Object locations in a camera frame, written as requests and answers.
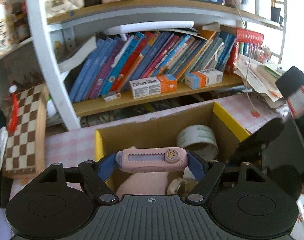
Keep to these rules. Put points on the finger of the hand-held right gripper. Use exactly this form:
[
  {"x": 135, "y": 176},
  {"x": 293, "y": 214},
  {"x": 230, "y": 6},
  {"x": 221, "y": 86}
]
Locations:
[
  {"x": 257, "y": 140},
  {"x": 296, "y": 80}
]

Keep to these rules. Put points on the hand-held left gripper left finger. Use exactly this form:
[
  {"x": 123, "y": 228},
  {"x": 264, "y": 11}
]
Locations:
[{"x": 105, "y": 166}]

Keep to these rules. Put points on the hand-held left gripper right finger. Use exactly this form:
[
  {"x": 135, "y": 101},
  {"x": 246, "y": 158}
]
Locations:
[{"x": 195, "y": 166}]

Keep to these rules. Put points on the white packing tape roll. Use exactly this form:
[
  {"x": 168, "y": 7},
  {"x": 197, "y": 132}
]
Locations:
[{"x": 199, "y": 140}]

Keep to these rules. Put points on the pink utility knife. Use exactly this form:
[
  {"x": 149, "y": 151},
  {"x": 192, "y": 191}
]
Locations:
[{"x": 152, "y": 160}]

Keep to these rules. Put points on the cardboard box with yellow flaps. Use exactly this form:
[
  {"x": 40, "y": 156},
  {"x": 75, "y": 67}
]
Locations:
[{"x": 154, "y": 130}]

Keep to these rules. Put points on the pile of loose papers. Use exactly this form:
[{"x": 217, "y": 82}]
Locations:
[{"x": 257, "y": 77}]

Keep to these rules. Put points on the pink checkered tablecloth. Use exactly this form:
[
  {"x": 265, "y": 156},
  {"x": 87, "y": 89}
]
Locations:
[{"x": 66, "y": 150}]

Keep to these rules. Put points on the black cup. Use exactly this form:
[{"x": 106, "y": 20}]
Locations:
[{"x": 276, "y": 13}]

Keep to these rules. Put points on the small red white box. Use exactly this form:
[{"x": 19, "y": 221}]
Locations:
[{"x": 111, "y": 96}]

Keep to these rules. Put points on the small white orange toothpaste box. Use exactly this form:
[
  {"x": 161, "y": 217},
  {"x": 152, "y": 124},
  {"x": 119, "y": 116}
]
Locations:
[{"x": 203, "y": 78}]

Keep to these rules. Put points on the wooden folding chessboard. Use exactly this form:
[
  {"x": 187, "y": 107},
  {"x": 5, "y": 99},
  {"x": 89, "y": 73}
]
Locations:
[{"x": 24, "y": 130}]

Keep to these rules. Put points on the large white orange toothpaste box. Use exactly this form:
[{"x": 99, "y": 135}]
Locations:
[{"x": 153, "y": 86}]

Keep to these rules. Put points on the red tassel ornament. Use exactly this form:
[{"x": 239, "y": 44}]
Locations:
[{"x": 14, "y": 105}]

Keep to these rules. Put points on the row of leaning books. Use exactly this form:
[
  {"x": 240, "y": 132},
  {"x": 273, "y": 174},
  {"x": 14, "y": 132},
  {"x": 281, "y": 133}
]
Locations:
[{"x": 154, "y": 55}]

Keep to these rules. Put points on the white bookshelf with wooden boards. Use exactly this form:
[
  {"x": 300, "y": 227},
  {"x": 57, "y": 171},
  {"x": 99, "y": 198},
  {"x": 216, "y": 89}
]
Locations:
[{"x": 49, "y": 55}]

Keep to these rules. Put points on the yellow duck sticker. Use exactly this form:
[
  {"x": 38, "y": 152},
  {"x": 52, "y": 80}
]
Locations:
[{"x": 57, "y": 45}]

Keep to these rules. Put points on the white flat board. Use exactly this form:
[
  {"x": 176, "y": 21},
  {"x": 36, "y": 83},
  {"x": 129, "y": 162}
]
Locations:
[{"x": 149, "y": 27}]

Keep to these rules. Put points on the pale side shelf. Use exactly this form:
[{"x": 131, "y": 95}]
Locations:
[{"x": 16, "y": 45}]

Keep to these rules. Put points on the printed cream bag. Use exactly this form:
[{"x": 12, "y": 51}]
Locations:
[{"x": 1, "y": 25}]

